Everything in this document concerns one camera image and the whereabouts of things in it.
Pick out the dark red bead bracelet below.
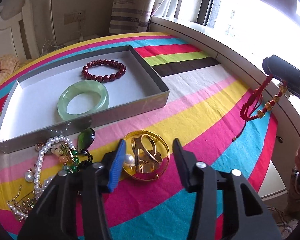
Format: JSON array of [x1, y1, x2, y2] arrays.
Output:
[[81, 58, 127, 82]]

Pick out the gold knot ring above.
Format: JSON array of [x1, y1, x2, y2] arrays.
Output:
[[130, 133, 164, 174]]

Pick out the grey cardboard tray box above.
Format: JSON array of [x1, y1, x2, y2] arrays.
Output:
[[0, 46, 170, 154]]

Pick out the green jade bangle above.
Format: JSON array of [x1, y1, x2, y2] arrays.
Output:
[[57, 80, 109, 120]]

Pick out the white charger with cable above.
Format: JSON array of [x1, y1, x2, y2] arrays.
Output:
[[41, 20, 84, 55]]

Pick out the beige fluffy blanket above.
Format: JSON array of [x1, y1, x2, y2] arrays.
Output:
[[0, 54, 21, 84]]

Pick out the red cord gold charm bracelet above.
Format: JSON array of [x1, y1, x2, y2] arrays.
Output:
[[231, 74, 288, 142]]

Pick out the green glass pendant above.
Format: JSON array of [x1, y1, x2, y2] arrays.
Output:
[[77, 128, 95, 155]]

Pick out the gold bangle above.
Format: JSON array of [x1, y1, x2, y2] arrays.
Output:
[[123, 130, 170, 181]]

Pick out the striped colourful tablecloth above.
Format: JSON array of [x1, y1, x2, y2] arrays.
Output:
[[0, 33, 277, 239]]

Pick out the window frame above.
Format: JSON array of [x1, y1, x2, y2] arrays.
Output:
[[156, 0, 300, 68]]

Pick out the multicolour agate bead bracelet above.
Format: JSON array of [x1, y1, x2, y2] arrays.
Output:
[[34, 141, 81, 174]]

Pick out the white bed headboard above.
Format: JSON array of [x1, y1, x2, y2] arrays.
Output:
[[0, 0, 40, 62]]

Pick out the wall power socket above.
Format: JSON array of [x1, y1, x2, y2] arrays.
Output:
[[64, 10, 85, 25]]

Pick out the striped patterned curtain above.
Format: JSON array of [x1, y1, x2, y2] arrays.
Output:
[[109, 0, 163, 34]]

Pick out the white pearl necklace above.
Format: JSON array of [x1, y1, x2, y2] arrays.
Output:
[[6, 135, 76, 222]]

